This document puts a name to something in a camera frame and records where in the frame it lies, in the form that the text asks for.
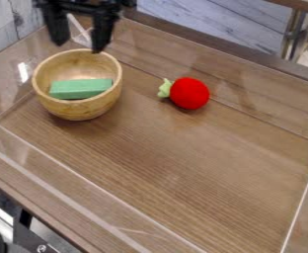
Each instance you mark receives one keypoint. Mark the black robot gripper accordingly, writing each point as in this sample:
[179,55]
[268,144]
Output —
[107,15]

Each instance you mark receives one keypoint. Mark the red plush fruit green leaf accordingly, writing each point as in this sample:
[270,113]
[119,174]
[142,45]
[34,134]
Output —
[187,92]

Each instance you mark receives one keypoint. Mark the wooden bowl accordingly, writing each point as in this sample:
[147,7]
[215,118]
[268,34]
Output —
[79,64]

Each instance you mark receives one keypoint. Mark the green rectangular block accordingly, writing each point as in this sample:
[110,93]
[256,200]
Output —
[78,89]

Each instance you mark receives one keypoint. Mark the metal table leg background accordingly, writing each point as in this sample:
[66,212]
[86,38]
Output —
[296,40]

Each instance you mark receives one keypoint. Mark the black table frame bracket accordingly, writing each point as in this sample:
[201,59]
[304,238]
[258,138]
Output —
[26,237]

